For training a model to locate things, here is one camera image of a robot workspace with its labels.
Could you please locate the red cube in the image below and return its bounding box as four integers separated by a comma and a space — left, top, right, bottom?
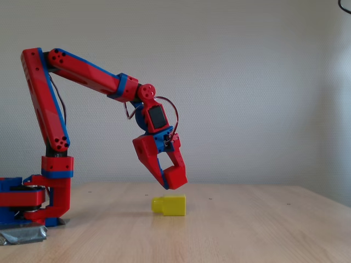
162, 165, 189, 190

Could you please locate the red and blue robot base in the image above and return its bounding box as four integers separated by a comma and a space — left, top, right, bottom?
0, 176, 47, 227

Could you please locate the red white black arm wire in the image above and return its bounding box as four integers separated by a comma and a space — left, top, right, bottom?
48, 73, 67, 129

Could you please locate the red white black gripper wire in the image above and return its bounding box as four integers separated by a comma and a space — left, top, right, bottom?
123, 95, 179, 144

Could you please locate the yellow block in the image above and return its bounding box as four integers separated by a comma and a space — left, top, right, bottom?
151, 193, 187, 217

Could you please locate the black cable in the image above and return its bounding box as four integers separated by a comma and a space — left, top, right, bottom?
338, 0, 351, 15

